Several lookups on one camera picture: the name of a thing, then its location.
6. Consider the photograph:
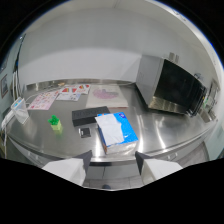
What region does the black rectangular box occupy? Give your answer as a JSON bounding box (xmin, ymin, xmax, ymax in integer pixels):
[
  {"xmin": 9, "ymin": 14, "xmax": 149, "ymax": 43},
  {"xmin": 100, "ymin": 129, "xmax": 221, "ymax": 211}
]
[{"xmin": 71, "ymin": 106, "xmax": 111, "ymax": 128}]

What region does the red and yellow sticker sheet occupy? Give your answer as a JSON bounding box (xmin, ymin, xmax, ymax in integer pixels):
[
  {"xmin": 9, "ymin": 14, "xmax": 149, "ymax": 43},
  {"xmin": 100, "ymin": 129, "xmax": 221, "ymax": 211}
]
[{"xmin": 58, "ymin": 83, "xmax": 92, "ymax": 95}]

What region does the pink heart picture sheet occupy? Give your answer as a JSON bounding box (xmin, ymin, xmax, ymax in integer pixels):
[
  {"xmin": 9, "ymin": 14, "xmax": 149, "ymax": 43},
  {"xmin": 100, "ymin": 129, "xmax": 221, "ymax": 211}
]
[{"xmin": 85, "ymin": 84, "xmax": 130, "ymax": 109}]

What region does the white and blue sticker sheet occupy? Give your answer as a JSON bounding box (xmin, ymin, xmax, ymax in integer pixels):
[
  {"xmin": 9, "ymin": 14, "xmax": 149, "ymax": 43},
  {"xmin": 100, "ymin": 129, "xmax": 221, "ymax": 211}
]
[{"xmin": 55, "ymin": 92, "xmax": 82, "ymax": 102}]

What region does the pink sticker sheet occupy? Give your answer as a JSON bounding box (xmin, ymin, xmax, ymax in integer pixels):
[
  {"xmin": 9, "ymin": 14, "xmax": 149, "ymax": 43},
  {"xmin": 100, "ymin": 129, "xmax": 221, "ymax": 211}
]
[{"xmin": 26, "ymin": 90, "xmax": 61, "ymax": 111}]

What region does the blue tissue box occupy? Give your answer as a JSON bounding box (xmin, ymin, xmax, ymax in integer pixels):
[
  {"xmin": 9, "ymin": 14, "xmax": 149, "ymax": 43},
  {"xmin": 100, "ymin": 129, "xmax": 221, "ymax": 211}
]
[{"xmin": 95, "ymin": 111, "xmax": 139, "ymax": 155}]

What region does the small black square device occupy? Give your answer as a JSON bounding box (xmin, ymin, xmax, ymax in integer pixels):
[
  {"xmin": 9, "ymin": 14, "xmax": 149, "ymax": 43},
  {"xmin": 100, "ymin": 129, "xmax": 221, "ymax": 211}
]
[{"xmin": 78, "ymin": 127, "xmax": 92, "ymax": 139}]

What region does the clear acrylic sign holder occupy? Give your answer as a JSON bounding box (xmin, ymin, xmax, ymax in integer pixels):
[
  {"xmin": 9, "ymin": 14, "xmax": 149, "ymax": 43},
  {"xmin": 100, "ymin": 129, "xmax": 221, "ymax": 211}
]
[{"xmin": 10, "ymin": 96, "xmax": 30, "ymax": 125}]

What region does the framed wall picture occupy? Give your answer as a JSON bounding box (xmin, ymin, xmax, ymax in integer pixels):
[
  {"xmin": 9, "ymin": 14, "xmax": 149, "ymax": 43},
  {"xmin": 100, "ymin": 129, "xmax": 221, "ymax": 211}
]
[{"xmin": 0, "ymin": 74, "xmax": 9, "ymax": 99}]

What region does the silver microwave oven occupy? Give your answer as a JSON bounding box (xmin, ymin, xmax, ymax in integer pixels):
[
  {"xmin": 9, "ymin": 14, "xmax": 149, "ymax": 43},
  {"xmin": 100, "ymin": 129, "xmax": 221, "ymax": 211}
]
[{"xmin": 135, "ymin": 54, "xmax": 208, "ymax": 116}]

